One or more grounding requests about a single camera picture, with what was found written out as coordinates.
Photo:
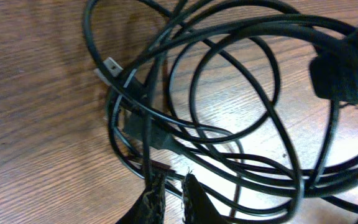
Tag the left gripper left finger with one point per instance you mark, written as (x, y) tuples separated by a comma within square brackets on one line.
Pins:
[(149, 208)]

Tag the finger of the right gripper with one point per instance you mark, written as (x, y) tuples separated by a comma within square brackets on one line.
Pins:
[(334, 80)]

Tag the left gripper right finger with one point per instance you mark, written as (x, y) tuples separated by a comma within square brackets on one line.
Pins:
[(198, 207)]

